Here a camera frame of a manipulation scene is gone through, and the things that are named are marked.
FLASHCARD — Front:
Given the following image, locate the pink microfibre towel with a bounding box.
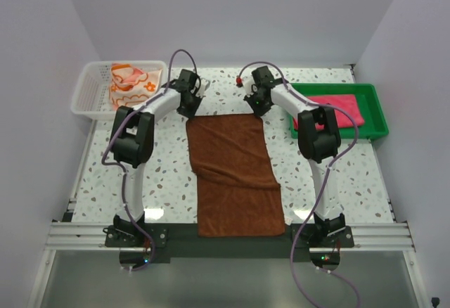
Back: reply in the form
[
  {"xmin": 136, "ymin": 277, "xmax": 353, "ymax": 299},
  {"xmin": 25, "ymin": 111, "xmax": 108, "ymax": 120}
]
[{"xmin": 309, "ymin": 94, "xmax": 365, "ymax": 129}]

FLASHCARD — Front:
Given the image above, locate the brown towel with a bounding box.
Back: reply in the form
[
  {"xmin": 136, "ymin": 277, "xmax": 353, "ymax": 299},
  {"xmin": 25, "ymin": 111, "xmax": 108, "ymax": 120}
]
[{"xmin": 186, "ymin": 114, "xmax": 285, "ymax": 238}]

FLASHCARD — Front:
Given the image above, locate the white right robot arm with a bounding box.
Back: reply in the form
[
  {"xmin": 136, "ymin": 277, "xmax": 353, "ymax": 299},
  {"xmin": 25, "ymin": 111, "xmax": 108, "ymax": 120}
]
[{"xmin": 236, "ymin": 66, "xmax": 345, "ymax": 247}]

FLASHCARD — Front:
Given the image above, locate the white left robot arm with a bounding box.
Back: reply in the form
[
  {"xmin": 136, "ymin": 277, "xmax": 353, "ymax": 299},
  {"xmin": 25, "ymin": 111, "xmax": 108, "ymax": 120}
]
[{"xmin": 106, "ymin": 69, "xmax": 208, "ymax": 247}]

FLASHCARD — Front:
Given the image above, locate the orange patterned cream towel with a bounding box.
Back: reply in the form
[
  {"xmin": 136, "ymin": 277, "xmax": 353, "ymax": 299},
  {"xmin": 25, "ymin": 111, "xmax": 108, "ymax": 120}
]
[{"xmin": 108, "ymin": 63, "xmax": 162, "ymax": 109}]

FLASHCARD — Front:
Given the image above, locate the white plastic laundry basket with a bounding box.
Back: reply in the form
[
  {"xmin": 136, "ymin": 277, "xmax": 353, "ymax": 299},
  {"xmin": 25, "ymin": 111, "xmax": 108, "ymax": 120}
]
[{"xmin": 70, "ymin": 60, "xmax": 168, "ymax": 120}]

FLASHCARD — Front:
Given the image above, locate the green plastic tray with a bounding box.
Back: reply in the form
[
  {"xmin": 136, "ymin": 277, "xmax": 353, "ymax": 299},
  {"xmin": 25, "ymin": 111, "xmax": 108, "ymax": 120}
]
[{"xmin": 292, "ymin": 83, "xmax": 389, "ymax": 141}]

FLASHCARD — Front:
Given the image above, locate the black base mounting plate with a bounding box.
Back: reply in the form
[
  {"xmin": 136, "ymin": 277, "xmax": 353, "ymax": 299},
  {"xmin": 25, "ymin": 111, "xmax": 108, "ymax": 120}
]
[{"xmin": 103, "ymin": 223, "xmax": 355, "ymax": 269}]

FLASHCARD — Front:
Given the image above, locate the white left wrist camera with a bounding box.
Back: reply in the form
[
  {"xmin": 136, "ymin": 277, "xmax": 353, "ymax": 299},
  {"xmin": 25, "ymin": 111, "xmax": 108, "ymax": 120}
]
[{"xmin": 195, "ymin": 79, "xmax": 211, "ymax": 98}]

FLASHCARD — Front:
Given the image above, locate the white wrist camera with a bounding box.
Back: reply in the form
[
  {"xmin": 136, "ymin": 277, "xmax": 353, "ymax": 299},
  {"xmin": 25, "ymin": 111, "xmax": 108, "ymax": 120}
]
[
  {"xmin": 236, "ymin": 76, "xmax": 258, "ymax": 96},
  {"xmin": 195, "ymin": 79, "xmax": 211, "ymax": 98}
]

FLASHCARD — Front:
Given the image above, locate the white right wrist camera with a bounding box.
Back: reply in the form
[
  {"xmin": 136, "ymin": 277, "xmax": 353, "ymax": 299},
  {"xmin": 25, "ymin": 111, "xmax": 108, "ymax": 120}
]
[{"xmin": 236, "ymin": 76, "xmax": 258, "ymax": 96}]

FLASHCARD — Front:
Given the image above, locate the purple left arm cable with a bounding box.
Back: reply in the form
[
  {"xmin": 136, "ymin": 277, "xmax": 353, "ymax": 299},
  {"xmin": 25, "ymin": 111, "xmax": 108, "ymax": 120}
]
[{"xmin": 101, "ymin": 49, "xmax": 212, "ymax": 272}]

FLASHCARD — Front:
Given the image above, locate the aluminium rail frame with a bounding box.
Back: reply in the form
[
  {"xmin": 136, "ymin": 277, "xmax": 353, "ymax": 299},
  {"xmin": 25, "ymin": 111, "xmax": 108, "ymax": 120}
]
[{"xmin": 26, "ymin": 195, "xmax": 426, "ymax": 308}]

